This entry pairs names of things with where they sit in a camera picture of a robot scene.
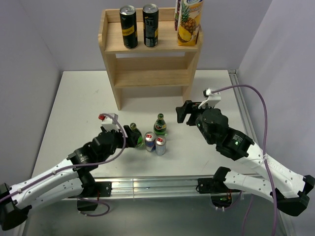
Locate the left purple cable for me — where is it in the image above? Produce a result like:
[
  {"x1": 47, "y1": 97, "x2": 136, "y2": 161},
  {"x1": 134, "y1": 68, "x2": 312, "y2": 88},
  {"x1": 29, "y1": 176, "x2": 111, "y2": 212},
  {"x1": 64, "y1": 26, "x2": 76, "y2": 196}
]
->
[{"x1": 0, "y1": 113, "x2": 127, "y2": 217}]

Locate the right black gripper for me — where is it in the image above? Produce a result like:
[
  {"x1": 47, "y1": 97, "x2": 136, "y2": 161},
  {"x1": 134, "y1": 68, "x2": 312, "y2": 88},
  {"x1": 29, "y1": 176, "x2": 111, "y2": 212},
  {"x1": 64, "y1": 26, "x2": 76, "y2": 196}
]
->
[{"x1": 175, "y1": 99, "x2": 215, "y2": 144}]

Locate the blue silver can right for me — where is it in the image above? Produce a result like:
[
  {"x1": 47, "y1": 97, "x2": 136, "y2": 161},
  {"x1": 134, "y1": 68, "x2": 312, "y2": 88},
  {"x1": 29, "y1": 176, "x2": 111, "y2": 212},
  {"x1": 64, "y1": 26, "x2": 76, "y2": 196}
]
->
[{"x1": 155, "y1": 135, "x2": 166, "y2": 155}]

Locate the aluminium front rail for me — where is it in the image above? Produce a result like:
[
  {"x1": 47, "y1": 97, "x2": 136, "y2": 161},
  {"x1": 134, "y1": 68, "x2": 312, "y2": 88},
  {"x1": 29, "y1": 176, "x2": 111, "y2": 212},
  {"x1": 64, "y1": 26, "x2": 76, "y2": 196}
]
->
[{"x1": 27, "y1": 173, "x2": 283, "y2": 200}]

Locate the blue silver can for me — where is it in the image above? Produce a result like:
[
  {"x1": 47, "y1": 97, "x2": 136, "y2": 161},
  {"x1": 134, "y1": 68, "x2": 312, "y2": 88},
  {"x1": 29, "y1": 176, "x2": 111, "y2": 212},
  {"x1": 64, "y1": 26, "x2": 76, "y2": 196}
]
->
[
  {"x1": 144, "y1": 132, "x2": 156, "y2": 152},
  {"x1": 155, "y1": 135, "x2": 166, "y2": 155}
]

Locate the aluminium side rail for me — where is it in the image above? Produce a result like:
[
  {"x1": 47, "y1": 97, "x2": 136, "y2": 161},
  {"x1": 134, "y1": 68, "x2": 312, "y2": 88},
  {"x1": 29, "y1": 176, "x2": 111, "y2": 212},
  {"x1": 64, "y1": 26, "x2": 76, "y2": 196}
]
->
[{"x1": 228, "y1": 70, "x2": 297, "y2": 236}]

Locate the black yellow tall can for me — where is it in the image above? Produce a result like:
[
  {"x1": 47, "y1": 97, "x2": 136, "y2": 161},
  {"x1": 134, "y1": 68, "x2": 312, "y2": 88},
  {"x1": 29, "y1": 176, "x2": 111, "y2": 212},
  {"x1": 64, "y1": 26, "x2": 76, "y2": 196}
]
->
[{"x1": 119, "y1": 5, "x2": 138, "y2": 49}]

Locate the pineapple juice carton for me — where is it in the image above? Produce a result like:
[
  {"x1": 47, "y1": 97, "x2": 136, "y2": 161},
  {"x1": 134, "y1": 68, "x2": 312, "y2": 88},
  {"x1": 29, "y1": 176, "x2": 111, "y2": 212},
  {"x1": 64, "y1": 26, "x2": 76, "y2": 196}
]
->
[{"x1": 177, "y1": 0, "x2": 204, "y2": 46}]

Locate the dark grey can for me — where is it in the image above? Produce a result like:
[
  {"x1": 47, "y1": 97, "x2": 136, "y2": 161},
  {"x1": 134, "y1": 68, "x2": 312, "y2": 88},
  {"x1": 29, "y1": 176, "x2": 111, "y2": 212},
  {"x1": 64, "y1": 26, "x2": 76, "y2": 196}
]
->
[{"x1": 142, "y1": 3, "x2": 159, "y2": 48}]

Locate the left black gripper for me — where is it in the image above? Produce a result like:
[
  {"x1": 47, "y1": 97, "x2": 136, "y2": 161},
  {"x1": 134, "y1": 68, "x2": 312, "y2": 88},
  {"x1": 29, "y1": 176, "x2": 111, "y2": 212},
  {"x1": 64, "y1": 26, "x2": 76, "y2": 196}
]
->
[{"x1": 99, "y1": 124, "x2": 139, "y2": 162}]

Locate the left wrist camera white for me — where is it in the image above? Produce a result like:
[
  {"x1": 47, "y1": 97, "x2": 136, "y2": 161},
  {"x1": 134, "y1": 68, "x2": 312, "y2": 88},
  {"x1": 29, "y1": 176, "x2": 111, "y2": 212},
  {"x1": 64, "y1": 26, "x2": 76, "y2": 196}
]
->
[{"x1": 98, "y1": 114, "x2": 119, "y2": 131}]

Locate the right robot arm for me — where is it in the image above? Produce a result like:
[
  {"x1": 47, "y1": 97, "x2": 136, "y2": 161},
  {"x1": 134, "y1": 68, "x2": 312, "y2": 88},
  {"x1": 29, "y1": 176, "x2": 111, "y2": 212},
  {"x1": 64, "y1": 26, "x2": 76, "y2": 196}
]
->
[{"x1": 176, "y1": 100, "x2": 315, "y2": 216}]

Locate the wooden two-tier shelf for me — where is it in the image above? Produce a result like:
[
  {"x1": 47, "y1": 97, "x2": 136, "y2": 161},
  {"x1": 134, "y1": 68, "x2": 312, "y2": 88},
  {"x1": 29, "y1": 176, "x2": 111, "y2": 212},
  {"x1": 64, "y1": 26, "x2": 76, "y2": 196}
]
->
[{"x1": 98, "y1": 7, "x2": 203, "y2": 110}]

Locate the green glass bottle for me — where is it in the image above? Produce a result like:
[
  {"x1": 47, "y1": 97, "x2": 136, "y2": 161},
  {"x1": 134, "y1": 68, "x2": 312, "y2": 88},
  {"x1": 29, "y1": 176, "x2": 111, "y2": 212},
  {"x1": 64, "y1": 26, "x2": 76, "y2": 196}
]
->
[
  {"x1": 154, "y1": 113, "x2": 167, "y2": 135},
  {"x1": 130, "y1": 122, "x2": 143, "y2": 148}
]

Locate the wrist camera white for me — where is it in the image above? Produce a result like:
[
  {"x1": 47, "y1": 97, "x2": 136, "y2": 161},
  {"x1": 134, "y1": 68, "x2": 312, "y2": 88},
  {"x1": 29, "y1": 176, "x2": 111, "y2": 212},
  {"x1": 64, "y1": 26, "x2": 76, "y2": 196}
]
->
[
  {"x1": 98, "y1": 114, "x2": 119, "y2": 131},
  {"x1": 198, "y1": 88, "x2": 221, "y2": 109}
]

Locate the blue silver can left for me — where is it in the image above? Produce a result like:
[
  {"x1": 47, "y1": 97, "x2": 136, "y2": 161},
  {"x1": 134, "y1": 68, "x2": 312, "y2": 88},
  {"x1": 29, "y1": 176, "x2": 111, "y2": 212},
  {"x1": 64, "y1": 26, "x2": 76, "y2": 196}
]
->
[{"x1": 144, "y1": 132, "x2": 156, "y2": 152}]

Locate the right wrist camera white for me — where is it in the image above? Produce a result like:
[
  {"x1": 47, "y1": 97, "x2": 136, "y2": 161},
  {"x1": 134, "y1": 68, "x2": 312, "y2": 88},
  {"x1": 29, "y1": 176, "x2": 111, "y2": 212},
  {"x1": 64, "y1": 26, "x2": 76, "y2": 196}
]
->
[{"x1": 198, "y1": 88, "x2": 221, "y2": 109}]

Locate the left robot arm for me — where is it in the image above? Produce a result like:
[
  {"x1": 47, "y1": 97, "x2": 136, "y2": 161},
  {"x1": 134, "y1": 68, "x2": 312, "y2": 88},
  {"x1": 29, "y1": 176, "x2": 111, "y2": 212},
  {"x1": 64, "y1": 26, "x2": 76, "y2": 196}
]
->
[{"x1": 0, "y1": 125, "x2": 140, "y2": 231}]

